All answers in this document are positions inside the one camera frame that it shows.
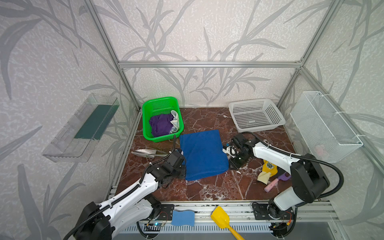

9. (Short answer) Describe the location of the blue towel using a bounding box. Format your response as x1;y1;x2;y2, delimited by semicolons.
180;130;229;181

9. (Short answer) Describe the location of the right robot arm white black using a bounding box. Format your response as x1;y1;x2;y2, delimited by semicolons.
223;133;345;220

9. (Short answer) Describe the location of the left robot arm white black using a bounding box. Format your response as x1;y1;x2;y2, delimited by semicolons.
64;146;186;240

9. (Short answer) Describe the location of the yellow packet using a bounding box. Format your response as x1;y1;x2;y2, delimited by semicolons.
262;160;278;177

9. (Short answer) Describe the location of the silver metal trowel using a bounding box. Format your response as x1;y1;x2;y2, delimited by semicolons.
131;149;168;159

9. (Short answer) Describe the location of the white plastic basket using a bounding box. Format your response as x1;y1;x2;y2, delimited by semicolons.
229;99;286;133

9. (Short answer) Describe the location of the pale yellow cloth piece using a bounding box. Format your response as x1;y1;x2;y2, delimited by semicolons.
257;171;271;185

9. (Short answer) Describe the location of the purple towel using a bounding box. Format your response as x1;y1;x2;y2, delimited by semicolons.
149;114;174;138

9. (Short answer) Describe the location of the white light-blue towel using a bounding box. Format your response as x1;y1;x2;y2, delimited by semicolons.
170;110;180;134

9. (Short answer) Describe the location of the purple small toy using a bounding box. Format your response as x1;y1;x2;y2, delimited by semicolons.
277;173;291;181

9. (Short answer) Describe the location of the small circuit board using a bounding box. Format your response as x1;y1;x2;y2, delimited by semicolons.
144;222;167;233

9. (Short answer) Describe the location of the green plastic basket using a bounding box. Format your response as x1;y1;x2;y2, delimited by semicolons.
141;96;185;143

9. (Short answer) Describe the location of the yellow plastic shovel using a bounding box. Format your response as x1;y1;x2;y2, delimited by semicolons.
211;206;244;240

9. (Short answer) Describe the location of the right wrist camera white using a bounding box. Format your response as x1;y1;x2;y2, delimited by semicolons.
223;144;238;158

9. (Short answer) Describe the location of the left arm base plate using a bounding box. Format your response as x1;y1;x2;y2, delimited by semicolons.
149;204;175;221

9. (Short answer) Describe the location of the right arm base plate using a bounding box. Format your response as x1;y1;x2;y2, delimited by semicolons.
251;202;294;221

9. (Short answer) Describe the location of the pink item in wire basket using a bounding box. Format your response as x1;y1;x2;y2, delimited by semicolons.
315;145;328;157

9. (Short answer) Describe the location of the white wire wall basket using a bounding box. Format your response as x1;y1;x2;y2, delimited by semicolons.
291;91;364;163

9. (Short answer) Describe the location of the clear acrylic wall shelf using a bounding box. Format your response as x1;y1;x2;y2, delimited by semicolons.
42;94;120;163

